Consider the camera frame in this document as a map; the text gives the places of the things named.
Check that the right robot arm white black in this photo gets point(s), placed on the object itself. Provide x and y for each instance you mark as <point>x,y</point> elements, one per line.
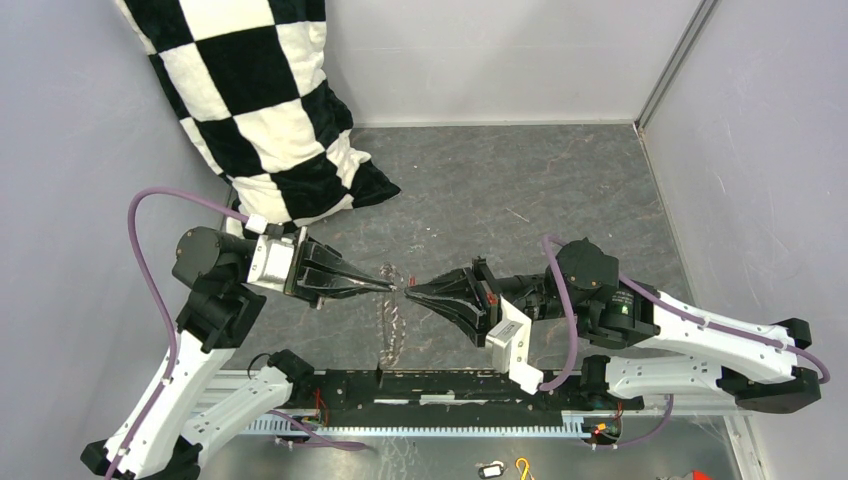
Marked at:
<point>627,339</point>

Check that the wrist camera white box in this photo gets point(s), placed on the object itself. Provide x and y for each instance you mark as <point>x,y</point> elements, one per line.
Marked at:
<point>507,344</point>
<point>271,263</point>

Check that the orange carabiner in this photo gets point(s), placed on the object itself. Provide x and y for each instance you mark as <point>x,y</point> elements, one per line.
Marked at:
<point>523,468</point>

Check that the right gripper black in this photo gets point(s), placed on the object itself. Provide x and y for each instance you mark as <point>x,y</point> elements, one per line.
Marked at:
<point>481,307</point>

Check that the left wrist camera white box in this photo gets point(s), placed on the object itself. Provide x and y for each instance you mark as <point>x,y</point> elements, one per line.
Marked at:
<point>271,263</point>

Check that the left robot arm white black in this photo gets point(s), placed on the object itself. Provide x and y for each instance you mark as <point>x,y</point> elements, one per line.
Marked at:
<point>228,278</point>

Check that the black white checkered pillow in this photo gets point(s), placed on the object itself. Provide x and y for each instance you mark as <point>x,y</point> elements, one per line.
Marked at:
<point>246,80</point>

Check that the white toothed cable duct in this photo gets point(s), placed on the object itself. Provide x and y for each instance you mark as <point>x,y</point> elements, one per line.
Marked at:
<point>569,426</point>

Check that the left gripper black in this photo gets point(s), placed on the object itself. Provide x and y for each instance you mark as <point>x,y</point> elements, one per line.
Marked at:
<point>313,271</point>

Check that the key with black tag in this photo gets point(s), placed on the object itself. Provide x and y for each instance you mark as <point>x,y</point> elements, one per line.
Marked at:
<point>491,470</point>

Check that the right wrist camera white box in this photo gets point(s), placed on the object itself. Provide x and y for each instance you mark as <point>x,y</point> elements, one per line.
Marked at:
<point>507,344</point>

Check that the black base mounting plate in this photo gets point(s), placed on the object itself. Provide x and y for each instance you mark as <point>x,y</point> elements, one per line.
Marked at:
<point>463,397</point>

